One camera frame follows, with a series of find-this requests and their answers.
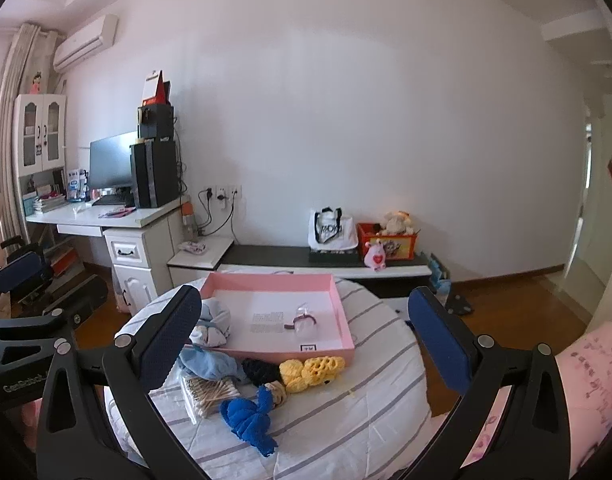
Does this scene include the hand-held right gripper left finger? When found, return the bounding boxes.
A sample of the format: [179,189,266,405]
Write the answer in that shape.
[36,284,212,480]

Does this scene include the blue scrunchie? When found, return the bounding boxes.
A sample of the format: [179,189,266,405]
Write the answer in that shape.
[220,384,279,457]

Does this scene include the pink cloth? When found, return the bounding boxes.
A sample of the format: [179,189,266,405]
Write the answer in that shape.
[18,399,44,456]

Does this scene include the plain light blue cloth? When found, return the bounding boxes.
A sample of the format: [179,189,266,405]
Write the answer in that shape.
[178,346,249,386]

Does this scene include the black power cable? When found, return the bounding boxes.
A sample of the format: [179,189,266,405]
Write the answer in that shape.
[203,192,237,238]
[193,189,213,238]

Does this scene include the beige plush toy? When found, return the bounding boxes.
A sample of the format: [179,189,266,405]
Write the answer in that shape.
[378,210,417,236]

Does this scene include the black scrunchie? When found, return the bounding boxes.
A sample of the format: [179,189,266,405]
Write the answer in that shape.
[242,357,283,387]

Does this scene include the pink plush with heart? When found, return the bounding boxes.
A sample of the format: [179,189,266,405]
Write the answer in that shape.
[363,240,388,272]

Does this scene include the red and white calendar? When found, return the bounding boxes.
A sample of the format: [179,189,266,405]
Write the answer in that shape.
[142,69,171,107]

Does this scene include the black computer tower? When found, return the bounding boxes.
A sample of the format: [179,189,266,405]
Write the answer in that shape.
[129,139,179,209]

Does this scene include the black stand base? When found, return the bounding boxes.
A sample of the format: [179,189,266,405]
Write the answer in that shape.
[443,294,474,316]

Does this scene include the red toy box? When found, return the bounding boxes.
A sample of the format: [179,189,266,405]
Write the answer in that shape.
[356,222,419,261]

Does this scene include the pink printed quilt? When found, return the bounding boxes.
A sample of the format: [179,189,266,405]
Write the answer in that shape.
[431,321,612,480]

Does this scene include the white glass-door cabinet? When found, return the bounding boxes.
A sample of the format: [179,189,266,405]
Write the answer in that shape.
[12,92,68,178]

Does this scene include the blue and white pack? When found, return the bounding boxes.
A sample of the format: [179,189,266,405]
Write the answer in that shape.
[66,167,89,203]

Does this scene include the cotton swabs packet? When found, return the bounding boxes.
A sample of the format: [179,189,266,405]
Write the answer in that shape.
[178,375,239,423]

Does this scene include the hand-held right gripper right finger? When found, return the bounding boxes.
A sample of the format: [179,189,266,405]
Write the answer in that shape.
[408,286,582,480]

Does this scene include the clear pouch with hair tie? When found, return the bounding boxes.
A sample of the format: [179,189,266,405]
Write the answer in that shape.
[285,302,321,336]

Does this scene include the stack of books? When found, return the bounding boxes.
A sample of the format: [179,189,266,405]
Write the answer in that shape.
[23,192,67,214]

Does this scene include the white wall outlets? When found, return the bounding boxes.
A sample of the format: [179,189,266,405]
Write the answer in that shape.
[198,185,243,202]

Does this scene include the pink cardboard tray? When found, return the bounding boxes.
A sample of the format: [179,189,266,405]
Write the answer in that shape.
[183,271,357,366]

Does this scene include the white desk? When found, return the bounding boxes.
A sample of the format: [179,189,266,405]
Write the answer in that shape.
[26,195,187,313]

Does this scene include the yellow crocheted scrunchie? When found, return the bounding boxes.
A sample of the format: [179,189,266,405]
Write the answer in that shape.
[278,355,347,394]

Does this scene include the striped white table cover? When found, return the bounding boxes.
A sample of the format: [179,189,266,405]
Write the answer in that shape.
[103,275,434,480]

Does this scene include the low black-top bench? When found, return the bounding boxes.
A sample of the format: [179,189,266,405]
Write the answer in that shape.
[167,235,433,301]

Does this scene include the black computer monitor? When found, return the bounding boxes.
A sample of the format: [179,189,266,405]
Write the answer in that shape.
[88,131,138,196]

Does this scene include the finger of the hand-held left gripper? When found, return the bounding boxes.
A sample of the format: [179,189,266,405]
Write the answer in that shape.
[0,309,68,376]
[0,251,54,318]

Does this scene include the black storage box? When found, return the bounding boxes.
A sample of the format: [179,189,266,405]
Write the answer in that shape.
[137,103,176,142]

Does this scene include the white air conditioner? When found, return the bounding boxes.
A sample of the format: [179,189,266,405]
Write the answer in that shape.
[52,14,119,73]

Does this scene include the white tote bag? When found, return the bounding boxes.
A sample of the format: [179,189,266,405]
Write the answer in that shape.
[307,206,358,252]

